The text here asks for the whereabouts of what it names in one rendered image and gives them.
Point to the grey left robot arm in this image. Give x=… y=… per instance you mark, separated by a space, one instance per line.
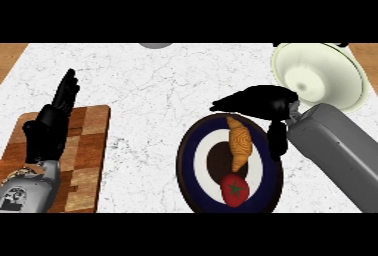
x=30 y=188

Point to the red tomato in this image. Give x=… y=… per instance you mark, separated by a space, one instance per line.
x=236 y=190

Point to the grey round object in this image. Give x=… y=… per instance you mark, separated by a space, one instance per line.
x=156 y=45

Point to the navy and white round plate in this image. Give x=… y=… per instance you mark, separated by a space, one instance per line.
x=202 y=166

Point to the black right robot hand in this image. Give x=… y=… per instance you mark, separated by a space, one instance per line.
x=261 y=101

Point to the golden brown croissant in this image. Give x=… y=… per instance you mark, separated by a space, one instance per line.
x=240 y=143

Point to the pale cream bowl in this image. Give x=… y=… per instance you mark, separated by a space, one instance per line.
x=315 y=75

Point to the brown wooden cutting board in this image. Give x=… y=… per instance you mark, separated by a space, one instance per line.
x=75 y=160

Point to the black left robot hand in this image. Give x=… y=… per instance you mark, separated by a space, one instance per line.
x=50 y=123

